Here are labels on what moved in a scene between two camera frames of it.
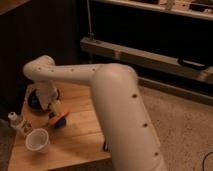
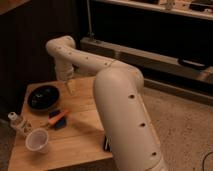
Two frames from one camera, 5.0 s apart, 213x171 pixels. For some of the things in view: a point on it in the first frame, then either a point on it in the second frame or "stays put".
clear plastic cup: x=38 y=140 stays put
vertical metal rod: x=90 y=34 stays put
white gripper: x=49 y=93 to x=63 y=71
